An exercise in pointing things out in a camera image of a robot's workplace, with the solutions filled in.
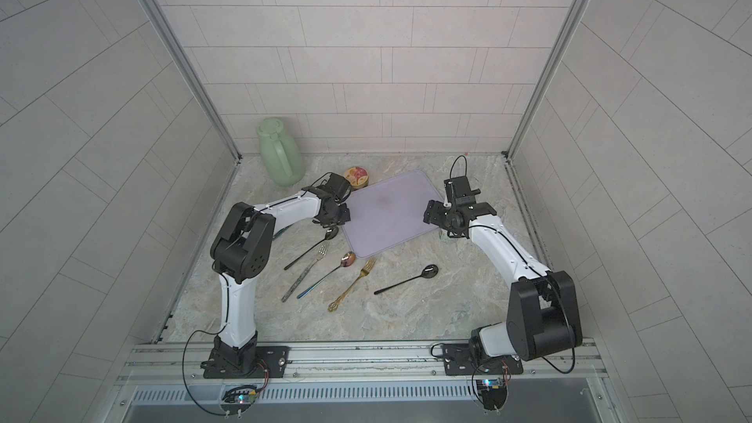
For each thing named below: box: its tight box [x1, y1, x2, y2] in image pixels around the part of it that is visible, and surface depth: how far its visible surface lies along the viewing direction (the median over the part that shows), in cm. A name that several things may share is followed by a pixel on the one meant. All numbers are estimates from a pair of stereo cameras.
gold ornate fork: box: [327, 256, 376, 313], surface depth 86 cm
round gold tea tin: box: [343, 166, 370, 191], surface depth 107 cm
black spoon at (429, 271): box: [374, 264, 439, 295], surface depth 87 cm
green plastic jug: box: [256, 117, 306, 188], surface depth 96 cm
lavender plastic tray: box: [341, 170, 444, 258], surface depth 98 cm
